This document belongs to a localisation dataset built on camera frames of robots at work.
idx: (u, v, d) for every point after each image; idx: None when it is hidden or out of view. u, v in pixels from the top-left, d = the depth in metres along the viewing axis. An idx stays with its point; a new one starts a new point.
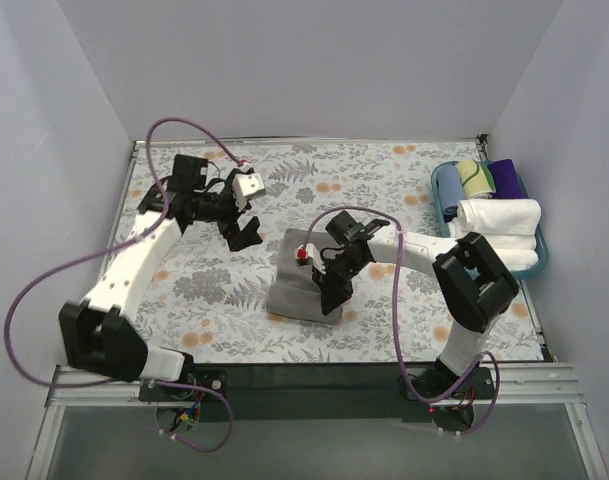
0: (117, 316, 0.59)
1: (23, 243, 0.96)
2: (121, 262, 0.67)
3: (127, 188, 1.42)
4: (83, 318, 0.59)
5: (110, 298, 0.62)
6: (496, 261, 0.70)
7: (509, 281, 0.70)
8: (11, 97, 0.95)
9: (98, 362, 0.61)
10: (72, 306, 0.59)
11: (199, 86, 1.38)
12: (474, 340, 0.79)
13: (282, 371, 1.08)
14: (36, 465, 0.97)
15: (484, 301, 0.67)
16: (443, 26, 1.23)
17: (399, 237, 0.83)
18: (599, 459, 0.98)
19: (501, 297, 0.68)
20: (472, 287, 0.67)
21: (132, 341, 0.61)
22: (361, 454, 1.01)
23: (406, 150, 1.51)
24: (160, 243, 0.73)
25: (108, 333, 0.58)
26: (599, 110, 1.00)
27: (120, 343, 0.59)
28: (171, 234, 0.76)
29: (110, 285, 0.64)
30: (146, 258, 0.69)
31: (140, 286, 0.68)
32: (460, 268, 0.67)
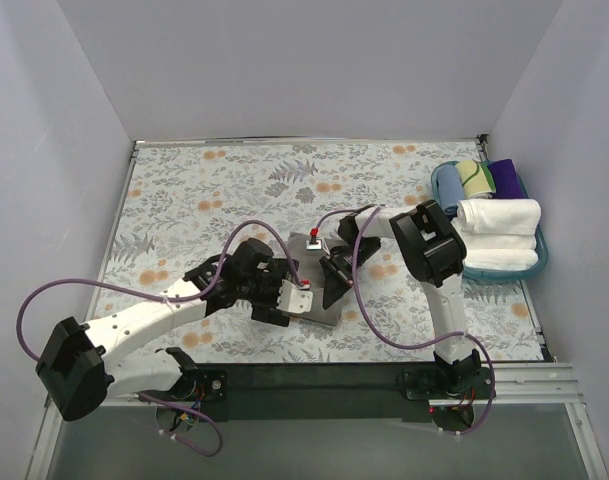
0: (94, 356, 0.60)
1: (22, 242, 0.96)
2: (140, 310, 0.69)
3: (127, 189, 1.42)
4: (71, 341, 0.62)
5: (103, 338, 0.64)
6: (447, 223, 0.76)
7: (459, 241, 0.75)
8: (11, 98, 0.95)
9: (51, 385, 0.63)
10: (72, 324, 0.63)
11: (199, 86, 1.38)
12: (439, 303, 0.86)
13: (282, 371, 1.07)
14: (37, 465, 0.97)
15: (431, 255, 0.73)
16: (444, 26, 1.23)
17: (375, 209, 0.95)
18: (599, 459, 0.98)
19: (449, 255, 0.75)
20: (420, 243, 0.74)
21: (89, 388, 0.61)
22: (361, 454, 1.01)
23: (406, 150, 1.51)
24: (181, 314, 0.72)
25: (77, 368, 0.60)
26: (600, 109, 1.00)
27: (77, 386, 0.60)
28: (199, 310, 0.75)
29: (114, 325, 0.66)
30: (159, 321, 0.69)
31: (141, 339, 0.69)
32: (411, 227, 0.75)
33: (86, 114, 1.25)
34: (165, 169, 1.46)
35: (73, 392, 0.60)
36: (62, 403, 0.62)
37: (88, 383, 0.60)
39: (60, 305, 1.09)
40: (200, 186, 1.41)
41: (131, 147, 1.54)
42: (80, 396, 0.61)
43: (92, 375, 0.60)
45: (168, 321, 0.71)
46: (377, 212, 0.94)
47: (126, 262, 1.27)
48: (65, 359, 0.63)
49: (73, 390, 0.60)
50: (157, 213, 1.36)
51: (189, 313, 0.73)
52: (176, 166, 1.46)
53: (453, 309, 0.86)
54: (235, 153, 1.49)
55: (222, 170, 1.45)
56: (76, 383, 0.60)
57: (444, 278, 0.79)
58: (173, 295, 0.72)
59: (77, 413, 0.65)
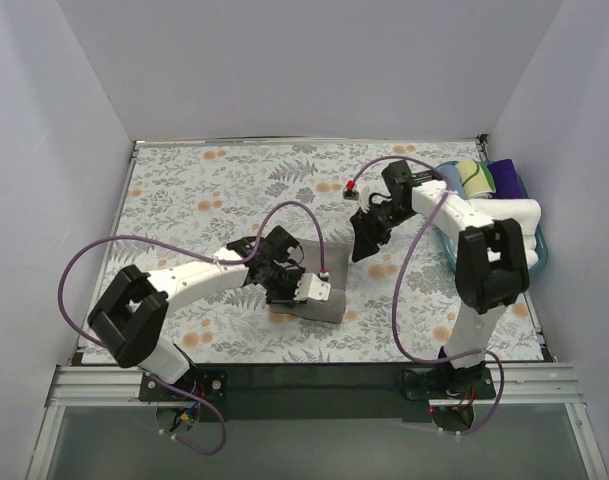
0: (160, 297, 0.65)
1: (22, 243, 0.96)
2: (194, 267, 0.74)
3: (127, 189, 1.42)
4: (133, 285, 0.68)
5: (163, 285, 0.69)
6: (519, 254, 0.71)
7: (523, 277, 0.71)
8: (11, 97, 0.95)
9: (109, 329, 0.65)
10: (134, 271, 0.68)
11: (200, 87, 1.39)
12: (473, 326, 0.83)
13: (282, 372, 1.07)
14: (36, 465, 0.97)
15: (493, 285, 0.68)
16: (444, 26, 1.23)
17: (444, 195, 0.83)
18: (599, 459, 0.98)
19: (509, 286, 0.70)
20: (485, 268, 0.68)
21: (150, 329, 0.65)
22: (361, 454, 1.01)
23: (406, 150, 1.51)
24: (227, 276, 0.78)
25: (142, 307, 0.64)
26: (600, 109, 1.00)
27: (140, 324, 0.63)
28: (242, 276, 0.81)
29: (172, 276, 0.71)
30: (209, 279, 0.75)
31: (192, 294, 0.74)
32: (481, 247, 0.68)
33: (86, 113, 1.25)
34: (165, 169, 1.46)
35: (136, 331, 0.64)
36: (119, 345, 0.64)
37: (151, 322, 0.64)
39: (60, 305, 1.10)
40: (200, 186, 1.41)
41: (132, 147, 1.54)
42: (141, 336, 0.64)
43: (158, 314, 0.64)
45: (217, 281, 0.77)
46: (444, 205, 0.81)
47: (126, 262, 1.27)
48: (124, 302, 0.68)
49: (135, 325, 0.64)
50: (157, 213, 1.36)
51: (234, 276, 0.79)
52: (175, 166, 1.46)
53: (484, 333, 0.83)
54: (235, 153, 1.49)
55: (222, 170, 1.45)
56: (140, 321, 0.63)
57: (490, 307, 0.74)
58: (223, 257, 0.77)
59: (127, 361, 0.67)
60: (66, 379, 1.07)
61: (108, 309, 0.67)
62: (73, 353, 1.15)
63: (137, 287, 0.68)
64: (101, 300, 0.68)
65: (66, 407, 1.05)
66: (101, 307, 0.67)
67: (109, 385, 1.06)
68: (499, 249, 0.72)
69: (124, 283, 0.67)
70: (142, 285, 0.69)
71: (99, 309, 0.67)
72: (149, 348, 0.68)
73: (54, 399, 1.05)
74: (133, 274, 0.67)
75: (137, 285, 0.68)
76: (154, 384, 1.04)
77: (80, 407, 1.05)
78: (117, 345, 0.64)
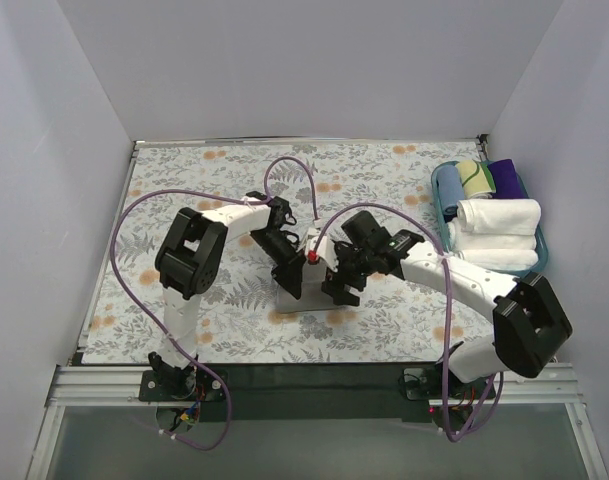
0: (220, 225, 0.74)
1: (23, 244, 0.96)
2: (233, 207, 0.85)
3: (127, 189, 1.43)
4: (192, 223, 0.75)
5: (216, 219, 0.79)
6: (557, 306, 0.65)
7: (566, 326, 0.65)
8: (11, 98, 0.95)
9: (178, 262, 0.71)
10: (190, 211, 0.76)
11: (200, 88, 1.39)
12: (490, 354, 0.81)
13: (282, 371, 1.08)
14: (36, 465, 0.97)
15: (543, 353, 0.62)
16: (444, 27, 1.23)
17: (444, 264, 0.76)
18: (599, 459, 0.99)
19: (556, 344, 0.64)
20: (532, 337, 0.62)
21: (215, 255, 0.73)
22: (361, 454, 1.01)
23: (406, 150, 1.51)
24: (258, 214, 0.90)
25: (207, 236, 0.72)
26: (600, 110, 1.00)
27: (209, 248, 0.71)
28: (266, 215, 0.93)
29: (220, 212, 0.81)
30: (246, 217, 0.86)
31: (234, 230, 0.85)
32: (521, 317, 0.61)
33: (86, 113, 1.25)
34: (165, 169, 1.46)
35: (206, 254, 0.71)
36: (192, 272, 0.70)
37: (216, 248, 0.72)
39: (60, 305, 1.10)
40: (200, 186, 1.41)
41: (132, 147, 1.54)
42: (210, 261, 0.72)
43: (220, 240, 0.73)
45: (250, 219, 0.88)
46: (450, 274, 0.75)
47: (126, 261, 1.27)
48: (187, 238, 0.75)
49: (204, 251, 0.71)
50: (157, 213, 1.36)
51: (262, 216, 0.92)
52: (176, 166, 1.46)
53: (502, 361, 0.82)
54: (235, 153, 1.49)
55: (222, 170, 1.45)
56: (208, 246, 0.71)
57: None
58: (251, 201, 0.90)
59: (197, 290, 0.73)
60: (66, 379, 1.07)
61: (173, 247, 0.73)
62: (73, 353, 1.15)
63: (194, 226, 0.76)
64: (164, 242, 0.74)
65: (66, 407, 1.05)
66: (167, 246, 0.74)
67: (109, 385, 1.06)
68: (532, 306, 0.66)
69: (185, 220, 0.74)
70: (198, 223, 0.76)
71: (165, 248, 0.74)
72: (211, 278, 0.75)
73: (54, 399, 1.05)
74: (190, 213, 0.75)
75: (194, 224, 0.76)
76: (154, 384, 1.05)
77: (80, 407, 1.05)
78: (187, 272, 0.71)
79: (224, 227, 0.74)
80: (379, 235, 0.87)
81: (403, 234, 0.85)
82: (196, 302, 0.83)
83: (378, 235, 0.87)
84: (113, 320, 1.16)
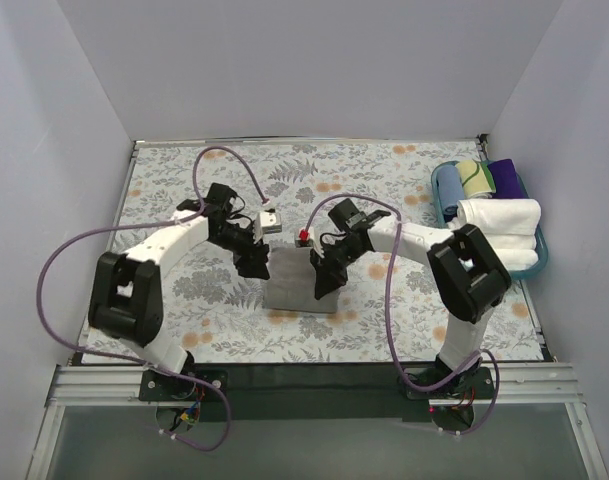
0: (151, 267, 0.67)
1: (23, 245, 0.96)
2: (162, 234, 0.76)
3: (127, 189, 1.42)
4: (117, 269, 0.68)
5: (145, 256, 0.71)
6: (490, 254, 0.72)
7: (503, 274, 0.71)
8: (11, 97, 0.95)
9: (114, 314, 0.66)
10: (112, 255, 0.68)
11: (200, 87, 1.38)
12: (468, 334, 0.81)
13: (282, 371, 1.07)
14: (36, 466, 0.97)
15: (475, 291, 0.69)
16: (443, 27, 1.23)
17: (398, 227, 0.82)
18: (599, 459, 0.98)
19: (493, 288, 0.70)
20: (463, 276, 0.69)
21: (153, 297, 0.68)
22: (361, 454, 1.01)
23: (406, 150, 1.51)
24: (194, 230, 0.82)
25: (138, 281, 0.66)
26: (600, 109, 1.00)
27: (145, 293, 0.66)
28: (203, 228, 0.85)
29: (148, 246, 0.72)
30: (181, 239, 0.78)
31: (170, 258, 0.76)
32: (452, 259, 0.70)
33: (86, 113, 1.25)
34: (165, 169, 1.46)
35: (144, 301, 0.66)
36: (134, 323, 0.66)
37: (151, 291, 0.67)
39: (59, 304, 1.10)
40: (200, 186, 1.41)
41: (131, 147, 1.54)
42: (150, 306, 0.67)
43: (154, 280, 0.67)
45: (185, 239, 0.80)
46: (401, 232, 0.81)
47: None
48: (114, 288, 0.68)
49: (137, 300, 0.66)
50: (157, 213, 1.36)
51: (199, 230, 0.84)
52: (176, 166, 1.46)
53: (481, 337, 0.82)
54: (235, 153, 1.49)
55: (221, 170, 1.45)
56: (144, 292, 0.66)
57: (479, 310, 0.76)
58: (182, 218, 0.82)
59: (144, 338, 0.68)
60: (66, 379, 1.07)
61: (104, 301, 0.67)
62: (73, 353, 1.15)
63: (121, 270, 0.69)
64: (92, 296, 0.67)
65: (66, 407, 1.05)
66: (97, 302, 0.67)
67: (109, 385, 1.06)
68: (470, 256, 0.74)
69: (108, 268, 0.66)
70: (124, 266, 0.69)
71: (95, 304, 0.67)
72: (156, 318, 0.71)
73: (54, 399, 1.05)
74: (114, 257, 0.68)
75: (120, 268, 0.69)
76: (153, 384, 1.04)
77: (80, 407, 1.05)
78: (129, 327, 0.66)
79: (154, 268, 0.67)
80: (358, 216, 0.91)
81: (377, 213, 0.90)
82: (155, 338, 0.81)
83: (357, 215, 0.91)
84: None
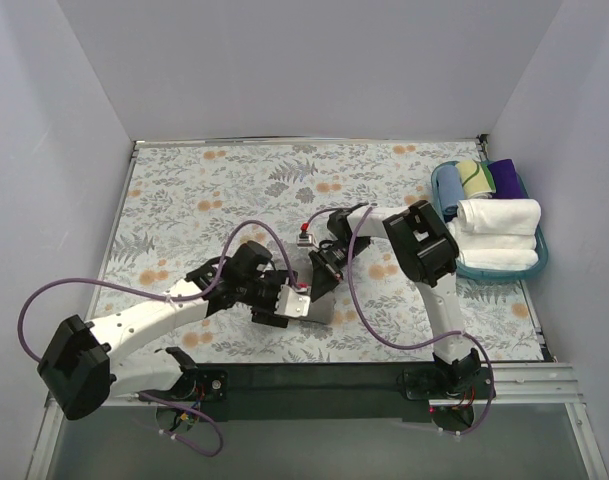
0: (103, 355, 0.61)
1: (23, 245, 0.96)
2: (142, 310, 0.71)
3: (127, 189, 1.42)
4: (77, 339, 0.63)
5: (110, 334, 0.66)
6: (439, 223, 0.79)
7: (450, 241, 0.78)
8: (11, 98, 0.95)
9: (57, 381, 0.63)
10: (78, 322, 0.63)
11: (200, 87, 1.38)
12: (434, 304, 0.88)
13: (282, 371, 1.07)
14: (37, 465, 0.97)
15: (424, 255, 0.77)
16: (444, 26, 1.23)
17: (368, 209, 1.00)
18: (600, 459, 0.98)
19: (441, 254, 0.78)
20: (412, 242, 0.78)
21: (96, 383, 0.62)
22: (362, 454, 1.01)
23: (406, 150, 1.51)
24: (182, 313, 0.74)
25: (83, 364, 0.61)
26: (600, 108, 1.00)
27: (84, 380, 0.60)
28: (201, 309, 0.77)
29: (118, 324, 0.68)
30: (161, 321, 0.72)
31: (144, 336, 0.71)
32: (403, 227, 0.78)
33: (86, 113, 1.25)
34: (165, 169, 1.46)
35: (81, 387, 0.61)
36: (67, 400, 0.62)
37: (93, 379, 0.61)
39: (60, 304, 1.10)
40: (200, 186, 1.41)
41: (132, 147, 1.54)
42: (88, 390, 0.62)
43: (101, 370, 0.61)
45: (170, 320, 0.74)
46: (370, 212, 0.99)
47: (126, 261, 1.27)
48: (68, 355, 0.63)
49: (77, 384, 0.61)
50: (157, 213, 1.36)
51: (191, 313, 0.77)
52: (176, 166, 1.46)
53: (449, 308, 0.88)
54: (235, 153, 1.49)
55: (221, 170, 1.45)
56: (83, 380, 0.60)
57: (439, 277, 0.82)
58: (178, 294, 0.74)
59: (76, 414, 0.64)
60: None
61: (53, 364, 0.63)
62: None
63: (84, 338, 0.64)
64: (46, 352, 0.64)
65: None
66: (47, 360, 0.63)
67: None
68: (423, 227, 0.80)
69: (66, 338, 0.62)
70: (87, 335, 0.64)
71: (44, 361, 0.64)
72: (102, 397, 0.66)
73: (54, 399, 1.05)
74: (77, 324, 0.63)
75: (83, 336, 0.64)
76: None
77: None
78: (64, 397, 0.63)
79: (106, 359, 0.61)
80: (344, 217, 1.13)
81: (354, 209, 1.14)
82: (126, 378, 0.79)
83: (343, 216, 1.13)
84: None
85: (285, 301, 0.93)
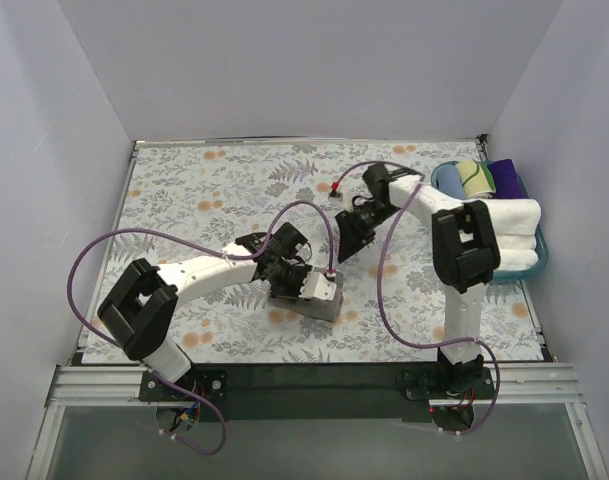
0: (171, 291, 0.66)
1: (23, 243, 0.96)
2: (202, 262, 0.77)
3: (127, 188, 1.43)
4: (144, 278, 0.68)
5: (173, 277, 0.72)
6: (490, 232, 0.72)
7: (495, 253, 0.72)
8: (11, 98, 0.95)
9: (119, 320, 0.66)
10: (145, 264, 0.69)
11: (200, 87, 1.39)
12: (458, 309, 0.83)
13: (282, 372, 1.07)
14: (36, 465, 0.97)
15: (463, 261, 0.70)
16: (443, 27, 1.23)
17: (416, 187, 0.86)
18: (599, 459, 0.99)
19: (482, 263, 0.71)
20: (457, 244, 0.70)
21: (160, 322, 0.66)
22: (361, 454, 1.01)
23: (406, 150, 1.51)
24: (235, 271, 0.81)
25: (153, 301, 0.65)
26: (600, 108, 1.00)
27: (153, 316, 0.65)
28: (249, 270, 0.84)
29: (182, 270, 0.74)
30: (217, 274, 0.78)
31: (201, 287, 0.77)
32: (452, 225, 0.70)
33: (86, 113, 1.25)
34: (165, 169, 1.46)
35: (148, 323, 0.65)
36: (131, 338, 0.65)
37: (161, 315, 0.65)
39: (60, 304, 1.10)
40: (200, 186, 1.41)
41: (132, 147, 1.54)
42: (153, 327, 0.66)
43: (168, 307, 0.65)
45: (224, 276, 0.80)
46: (419, 192, 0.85)
47: (125, 261, 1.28)
48: (133, 295, 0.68)
49: (145, 319, 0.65)
50: (157, 213, 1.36)
51: (241, 272, 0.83)
52: (176, 166, 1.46)
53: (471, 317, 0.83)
54: (235, 153, 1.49)
55: (221, 170, 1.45)
56: (152, 315, 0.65)
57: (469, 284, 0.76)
58: (231, 253, 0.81)
59: (135, 354, 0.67)
60: (66, 379, 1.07)
61: (118, 302, 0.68)
62: (73, 353, 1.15)
63: (148, 281, 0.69)
64: (112, 292, 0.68)
65: (66, 407, 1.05)
66: (111, 300, 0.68)
67: (109, 385, 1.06)
68: (471, 229, 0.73)
69: (135, 275, 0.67)
70: (152, 278, 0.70)
71: (108, 301, 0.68)
72: (157, 342, 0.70)
73: (54, 399, 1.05)
74: (145, 266, 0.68)
75: (147, 278, 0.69)
76: (154, 384, 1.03)
77: (80, 407, 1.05)
78: (126, 335, 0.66)
79: (173, 294, 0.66)
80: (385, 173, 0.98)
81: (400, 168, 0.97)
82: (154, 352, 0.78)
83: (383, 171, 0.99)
84: None
85: (313, 288, 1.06)
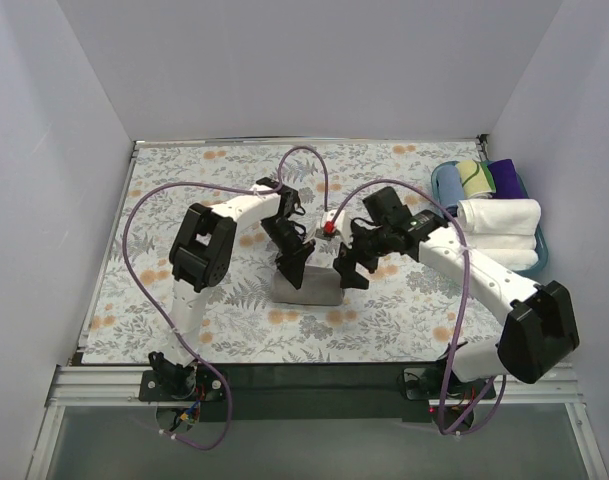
0: (229, 222, 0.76)
1: (23, 243, 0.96)
2: (243, 199, 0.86)
3: (127, 189, 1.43)
4: (202, 219, 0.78)
5: (225, 214, 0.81)
6: (569, 319, 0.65)
7: (571, 338, 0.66)
8: (11, 98, 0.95)
9: (191, 256, 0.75)
10: (200, 207, 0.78)
11: (200, 88, 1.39)
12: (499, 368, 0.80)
13: (282, 371, 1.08)
14: (36, 465, 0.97)
15: (545, 359, 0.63)
16: (443, 27, 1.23)
17: (466, 254, 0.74)
18: (599, 459, 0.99)
19: (559, 353, 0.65)
20: (540, 342, 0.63)
21: (227, 248, 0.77)
22: (361, 455, 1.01)
23: (406, 150, 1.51)
24: (268, 204, 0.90)
25: (217, 232, 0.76)
26: (600, 108, 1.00)
27: (221, 243, 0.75)
28: (275, 204, 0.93)
29: (229, 207, 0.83)
30: (256, 208, 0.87)
31: (246, 220, 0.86)
32: (534, 320, 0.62)
33: (86, 113, 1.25)
34: (165, 169, 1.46)
35: (218, 248, 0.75)
36: (204, 268, 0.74)
37: (225, 242, 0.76)
39: (60, 303, 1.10)
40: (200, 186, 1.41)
41: (132, 147, 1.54)
42: (221, 254, 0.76)
43: (229, 236, 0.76)
45: (260, 209, 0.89)
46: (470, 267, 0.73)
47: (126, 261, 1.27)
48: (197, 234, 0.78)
49: (214, 247, 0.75)
50: (157, 213, 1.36)
51: (271, 205, 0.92)
52: (176, 166, 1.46)
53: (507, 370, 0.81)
54: (235, 153, 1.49)
55: (221, 170, 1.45)
56: (218, 243, 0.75)
57: None
58: (260, 191, 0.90)
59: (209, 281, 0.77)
60: (66, 378, 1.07)
61: (186, 243, 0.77)
62: (73, 353, 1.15)
63: (205, 222, 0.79)
64: (177, 237, 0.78)
65: (66, 407, 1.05)
66: (180, 243, 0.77)
67: (109, 385, 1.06)
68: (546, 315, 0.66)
69: (195, 217, 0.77)
70: (208, 219, 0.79)
71: (177, 245, 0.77)
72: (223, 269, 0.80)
73: (54, 399, 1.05)
74: (200, 209, 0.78)
75: (204, 219, 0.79)
76: (154, 384, 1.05)
77: (80, 407, 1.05)
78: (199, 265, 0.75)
79: (230, 223, 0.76)
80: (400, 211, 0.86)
81: (425, 214, 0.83)
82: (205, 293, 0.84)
83: (398, 213, 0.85)
84: (113, 320, 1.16)
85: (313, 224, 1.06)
